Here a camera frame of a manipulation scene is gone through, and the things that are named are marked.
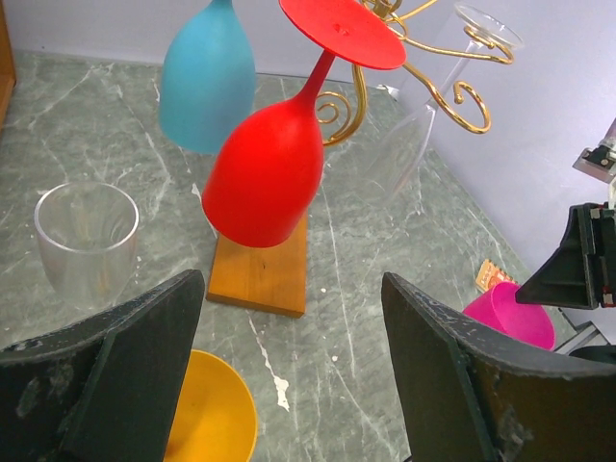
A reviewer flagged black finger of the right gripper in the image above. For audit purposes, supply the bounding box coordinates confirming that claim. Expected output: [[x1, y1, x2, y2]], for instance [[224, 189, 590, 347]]
[[515, 204, 595, 308]]

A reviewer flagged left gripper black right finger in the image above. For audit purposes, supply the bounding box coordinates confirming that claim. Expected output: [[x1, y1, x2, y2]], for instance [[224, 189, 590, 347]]
[[381, 272, 615, 461]]

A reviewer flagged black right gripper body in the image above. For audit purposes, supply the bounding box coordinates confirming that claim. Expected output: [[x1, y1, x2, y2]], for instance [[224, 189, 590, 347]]
[[587, 206, 615, 308]]

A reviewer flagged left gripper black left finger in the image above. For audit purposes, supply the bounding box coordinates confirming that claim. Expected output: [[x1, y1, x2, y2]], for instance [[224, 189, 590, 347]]
[[1, 269, 205, 461]]

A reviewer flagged magenta wine glass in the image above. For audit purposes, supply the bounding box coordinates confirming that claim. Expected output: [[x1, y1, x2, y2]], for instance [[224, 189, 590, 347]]
[[463, 282, 556, 350]]

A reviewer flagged yellow wine glass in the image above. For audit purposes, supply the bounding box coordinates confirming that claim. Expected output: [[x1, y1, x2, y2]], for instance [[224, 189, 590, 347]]
[[164, 349, 258, 462]]

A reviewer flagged clear wine glass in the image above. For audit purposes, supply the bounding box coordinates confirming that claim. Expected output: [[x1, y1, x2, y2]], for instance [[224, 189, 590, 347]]
[[357, 2, 524, 205], [34, 180, 140, 310]]

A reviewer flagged red wine glass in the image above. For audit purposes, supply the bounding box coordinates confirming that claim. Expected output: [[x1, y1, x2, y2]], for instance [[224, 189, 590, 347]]
[[202, 0, 406, 247]]

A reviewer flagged blue wine glass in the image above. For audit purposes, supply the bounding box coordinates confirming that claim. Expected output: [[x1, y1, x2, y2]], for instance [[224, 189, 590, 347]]
[[159, 0, 256, 155]]

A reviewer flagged wooden dish rack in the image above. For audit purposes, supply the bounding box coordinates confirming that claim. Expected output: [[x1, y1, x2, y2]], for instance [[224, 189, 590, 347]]
[[0, 3, 16, 125]]

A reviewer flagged orange printed card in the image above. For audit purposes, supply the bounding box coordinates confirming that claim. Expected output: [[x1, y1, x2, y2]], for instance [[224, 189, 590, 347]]
[[475, 259, 515, 293]]

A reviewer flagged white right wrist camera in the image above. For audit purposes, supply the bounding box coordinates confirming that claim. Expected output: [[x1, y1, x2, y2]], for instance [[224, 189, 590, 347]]
[[573, 141, 615, 209]]

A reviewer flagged gold wire wine glass rack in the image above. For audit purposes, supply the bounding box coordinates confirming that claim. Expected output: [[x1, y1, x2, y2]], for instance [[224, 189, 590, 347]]
[[205, 0, 516, 319]]

